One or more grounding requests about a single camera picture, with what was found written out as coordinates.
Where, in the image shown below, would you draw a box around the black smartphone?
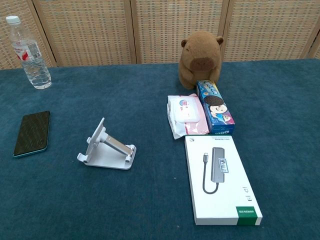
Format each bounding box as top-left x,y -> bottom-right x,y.
12,110 -> 51,159

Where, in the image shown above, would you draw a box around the white folding phone stand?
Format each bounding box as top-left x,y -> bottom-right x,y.
76,117 -> 137,171

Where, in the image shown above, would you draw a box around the pink wet wipes pack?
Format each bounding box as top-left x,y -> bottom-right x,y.
166,93 -> 210,140

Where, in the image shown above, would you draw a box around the blue table cloth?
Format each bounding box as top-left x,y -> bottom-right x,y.
0,58 -> 320,240

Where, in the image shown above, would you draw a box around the blue Oreo cookie box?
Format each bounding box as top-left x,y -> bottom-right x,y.
195,79 -> 236,135

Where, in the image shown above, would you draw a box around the brown capybara plush toy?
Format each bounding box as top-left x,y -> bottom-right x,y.
177,30 -> 225,90

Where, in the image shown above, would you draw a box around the white USB hub box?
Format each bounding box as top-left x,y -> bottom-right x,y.
184,135 -> 264,226

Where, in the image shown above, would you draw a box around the woven bamboo folding screen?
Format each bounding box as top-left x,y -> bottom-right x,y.
0,0 -> 320,70

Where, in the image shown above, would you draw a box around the clear plastic water bottle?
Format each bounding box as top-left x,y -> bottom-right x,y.
5,15 -> 53,90

